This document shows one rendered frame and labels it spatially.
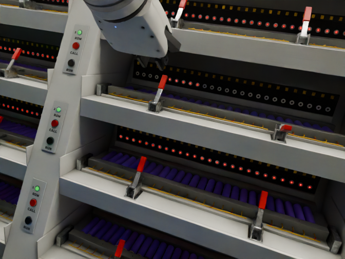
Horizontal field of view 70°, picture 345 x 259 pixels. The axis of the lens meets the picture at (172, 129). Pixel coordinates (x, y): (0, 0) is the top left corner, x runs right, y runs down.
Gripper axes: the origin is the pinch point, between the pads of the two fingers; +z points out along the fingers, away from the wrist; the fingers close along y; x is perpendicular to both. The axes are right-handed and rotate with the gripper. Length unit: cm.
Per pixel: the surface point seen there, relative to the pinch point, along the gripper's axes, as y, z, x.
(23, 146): -37.4, 18.4, -24.0
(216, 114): 13.0, 14.4, -4.0
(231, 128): 17.1, 11.0, -7.4
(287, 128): 26.2, 2.7, -7.3
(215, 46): 9.8, 6.9, 8.3
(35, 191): -23.3, 12.3, -32.7
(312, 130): 32.8, 13.6, -3.3
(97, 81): -18.1, 12.4, -2.9
